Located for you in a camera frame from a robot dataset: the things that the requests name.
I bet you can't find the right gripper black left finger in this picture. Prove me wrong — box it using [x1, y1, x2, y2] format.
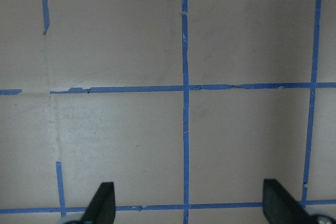
[81, 182, 116, 224]

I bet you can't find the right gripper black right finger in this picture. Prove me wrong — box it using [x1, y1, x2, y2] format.
[262, 179, 310, 224]

